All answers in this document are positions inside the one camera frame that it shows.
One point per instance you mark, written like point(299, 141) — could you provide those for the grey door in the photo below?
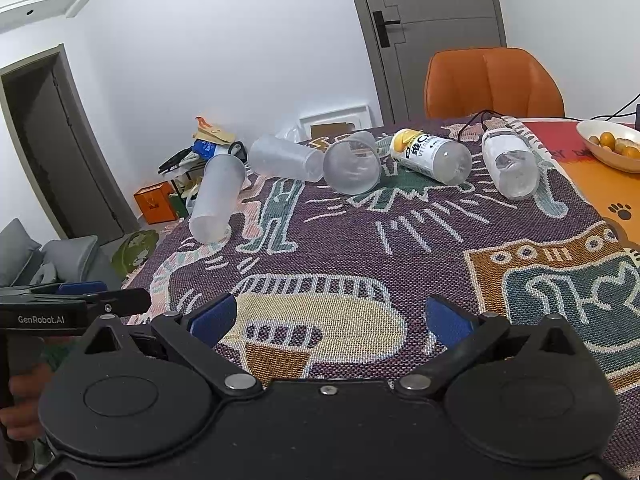
point(427, 26)

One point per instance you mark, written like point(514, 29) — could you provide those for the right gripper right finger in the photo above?
point(468, 339)

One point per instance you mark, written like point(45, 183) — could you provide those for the person's left hand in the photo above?
point(21, 420)

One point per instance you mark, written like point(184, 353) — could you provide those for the lemon vitamin water bottle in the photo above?
point(446, 161)

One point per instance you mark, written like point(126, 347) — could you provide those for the cluttered black shelf rack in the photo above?
point(185, 169)

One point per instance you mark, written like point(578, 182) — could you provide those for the black door handle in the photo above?
point(380, 25)

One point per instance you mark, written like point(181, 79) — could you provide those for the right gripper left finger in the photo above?
point(190, 340)

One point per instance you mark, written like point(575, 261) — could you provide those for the orange leather chair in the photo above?
point(510, 81)

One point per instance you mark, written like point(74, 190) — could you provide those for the patterned woven table cloth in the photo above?
point(335, 286)

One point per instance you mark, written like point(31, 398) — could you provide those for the frosted conical plastic cup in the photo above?
point(352, 166)

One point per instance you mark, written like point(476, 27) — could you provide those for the white bowl of oranges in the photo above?
point(616, 145)

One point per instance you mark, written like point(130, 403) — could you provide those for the frosted cup lying sideways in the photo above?
point(274, 157)

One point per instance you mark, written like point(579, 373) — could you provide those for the clear white-label bottle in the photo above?
point(511, 163)

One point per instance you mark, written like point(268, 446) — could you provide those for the tall frosted cup at edge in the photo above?
point(222, 183)

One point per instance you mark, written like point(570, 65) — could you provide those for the orange gift box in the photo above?
point(154, 203)

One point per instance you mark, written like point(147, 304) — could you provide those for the grey sofa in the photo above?
point(24, 262)

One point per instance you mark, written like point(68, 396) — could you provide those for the white foam packaging tray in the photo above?
point(336, 122)

